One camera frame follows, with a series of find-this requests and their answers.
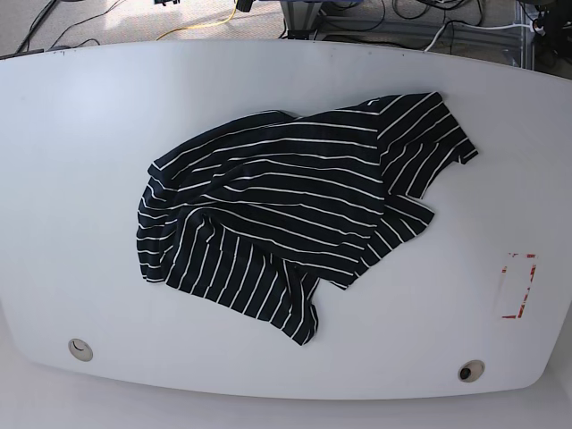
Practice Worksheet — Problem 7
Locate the navy white striped t-shirt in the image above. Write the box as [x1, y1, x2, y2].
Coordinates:
[136, 92, 478, 345]

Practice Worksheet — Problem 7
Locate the red tape rectangle marking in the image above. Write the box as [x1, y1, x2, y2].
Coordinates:
[495, 253, 538, 319]

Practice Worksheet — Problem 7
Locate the yellow floor cable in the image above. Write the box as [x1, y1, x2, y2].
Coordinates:
[156, 0, 238, 42]

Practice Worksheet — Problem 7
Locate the right table cable grommet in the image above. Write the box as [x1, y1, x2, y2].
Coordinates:
[458, 360, 485, 383]

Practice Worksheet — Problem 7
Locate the table cable grommet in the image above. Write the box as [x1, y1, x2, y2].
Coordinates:
[68, 338, 94, 362]
[458, 360, 485, 383]

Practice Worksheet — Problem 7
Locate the left table cable grommet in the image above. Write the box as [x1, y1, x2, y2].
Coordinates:
[68, 338, 94, 362]

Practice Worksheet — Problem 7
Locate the grey aluminium frame stand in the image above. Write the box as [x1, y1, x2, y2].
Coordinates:
[280, 1, 535, 71]

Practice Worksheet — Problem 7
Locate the white floor cable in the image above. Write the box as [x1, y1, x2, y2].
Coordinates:
[423, 21, 533, 53]

